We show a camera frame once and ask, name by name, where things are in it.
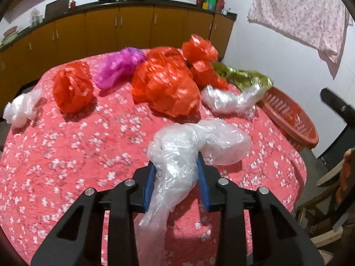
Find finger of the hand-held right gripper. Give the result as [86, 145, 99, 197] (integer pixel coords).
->
[320, 88, 355, 122]

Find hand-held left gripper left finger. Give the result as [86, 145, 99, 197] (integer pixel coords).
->
[30, 161, 157, 266]

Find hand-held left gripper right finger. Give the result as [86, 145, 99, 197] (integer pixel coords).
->
[196, 155, 325, 266]

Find large clear plastic bag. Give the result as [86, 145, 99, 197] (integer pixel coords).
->
[134, 119, 252, 237]

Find red plastic basket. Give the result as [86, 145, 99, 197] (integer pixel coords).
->
[256, 86, 319, 152]

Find large red plastic bag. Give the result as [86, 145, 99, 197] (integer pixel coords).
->
[131, 47, 201, 118]

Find magenta plastic bag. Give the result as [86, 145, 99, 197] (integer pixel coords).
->
[94, 47, 147, 90]

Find round red plastic bag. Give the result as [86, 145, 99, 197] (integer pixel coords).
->
[52, 60, 94, 113]

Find white plastic bag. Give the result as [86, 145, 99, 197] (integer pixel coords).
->
[3, 90, 45, 128]

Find person's right hand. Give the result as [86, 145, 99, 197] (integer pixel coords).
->
[335, 148, 355, 204]

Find pink floral tablecloth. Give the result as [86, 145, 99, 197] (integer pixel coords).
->
[0, 48, 308, 266]

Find hanging floral cloth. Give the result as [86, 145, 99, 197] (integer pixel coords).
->
[247, 0, 354, 79]

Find orange base cabinets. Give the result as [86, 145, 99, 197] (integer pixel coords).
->
[0, 6, 235, 95]

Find brown cutting board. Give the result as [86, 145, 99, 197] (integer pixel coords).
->
[45, 0, 70, 19]

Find glass jar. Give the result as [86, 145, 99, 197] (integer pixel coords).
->
[30, 8, 43, 26]

